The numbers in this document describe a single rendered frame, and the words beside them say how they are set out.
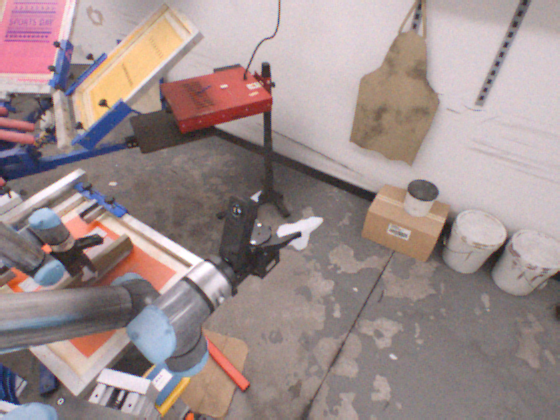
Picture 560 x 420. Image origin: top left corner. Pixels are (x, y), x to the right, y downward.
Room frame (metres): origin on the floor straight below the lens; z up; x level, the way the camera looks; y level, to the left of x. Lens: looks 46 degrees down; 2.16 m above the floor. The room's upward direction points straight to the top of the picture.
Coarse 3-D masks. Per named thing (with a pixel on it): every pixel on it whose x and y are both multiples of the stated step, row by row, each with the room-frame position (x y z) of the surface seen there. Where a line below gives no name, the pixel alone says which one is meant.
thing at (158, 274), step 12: (72, 228) 1.02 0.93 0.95; (84, 228) 1.02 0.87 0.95; (108, 228) 1.02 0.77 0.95; (108, 240) 0.95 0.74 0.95; (84, 252) 0.89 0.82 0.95; (96, 252) 0.89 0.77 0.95; (132, 252) 0.89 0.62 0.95; (144, 252) 0.89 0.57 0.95; (144, 264) 0.83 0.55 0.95; (156, 264) 0.83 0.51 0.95; (144, 276) 0.77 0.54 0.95; (156, 276) 0.77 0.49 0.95; (168, 276) 0.77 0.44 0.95; (156, 288) 0.72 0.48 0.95
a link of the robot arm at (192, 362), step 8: (200, 336) 0.24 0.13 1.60; (200, 344) 0.24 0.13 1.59; (192, 352) 0.22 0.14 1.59; (200, 352) 0.23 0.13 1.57; (208, 352) 0.25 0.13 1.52; (168, 360) 0.21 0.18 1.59; (176, 360) 0.21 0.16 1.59; (184, 360) 0.21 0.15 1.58; (192, 360) 0.22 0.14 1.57; (200, 360) 0.22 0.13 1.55; (168, 368) 0.22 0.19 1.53; (176, 368) 0.21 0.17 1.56; (184, 368) 0.21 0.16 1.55; (192, 368) 0.21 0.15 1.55; (200, 368) 0.22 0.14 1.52; (184, 376) 0.21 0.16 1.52
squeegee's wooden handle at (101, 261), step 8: (120, 240) 0.88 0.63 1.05; (128, 240) 0.89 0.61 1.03; (112, 248) 0.84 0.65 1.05; (120, 248) 0.86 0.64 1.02; (128, 248) 0.88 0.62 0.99; (96, 256) 0.80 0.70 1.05; (104, 256) 0.80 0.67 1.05; (112, 256) 0.82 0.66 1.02; (96, 264) 0.77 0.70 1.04; (104, 264) 0.79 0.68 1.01; (80, 272) 0.73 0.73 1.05; (64, 280) 0.69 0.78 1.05; (72, 280) 0.69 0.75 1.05; (80, 280) 0.71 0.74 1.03; (88, 280) 0.73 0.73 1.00; (56, 288) 0.66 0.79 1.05
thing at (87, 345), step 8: (48, 248) 0.91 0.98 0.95; (16, 272) 0.79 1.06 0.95; (16, 280) 0.75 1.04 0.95; (24, 280) 0.76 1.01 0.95; (16, 288) 0.72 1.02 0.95; (40, 288) 0.72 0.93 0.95; (48, 288) 0.72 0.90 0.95; (88, 336) 0.53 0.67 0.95; (96, 336) 0.53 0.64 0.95; (104, 336) 0.53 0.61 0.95; (72, 344) 0.50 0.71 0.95; (80, 344) 0.50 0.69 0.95; (88, 344) 0.50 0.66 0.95; (96, 344) 0.50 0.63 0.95; (80, 352) 0.47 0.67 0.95; (88, 352) 0.47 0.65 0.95
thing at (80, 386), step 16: (64, 208) 1.12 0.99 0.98; (128, 224) 1.02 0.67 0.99; (160, 240) 0.92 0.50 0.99; (176, 256) 0.86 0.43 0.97; (192, 256) 0.84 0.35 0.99; (48, 352) 0.46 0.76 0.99; (112, 352) 0.46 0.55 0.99; (64, 368) 0.41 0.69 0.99; (96, 368) 0.41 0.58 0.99; (64, 384) 0.36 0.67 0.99; (80, 384) 0.36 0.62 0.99; (96, 384) 0.37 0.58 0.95
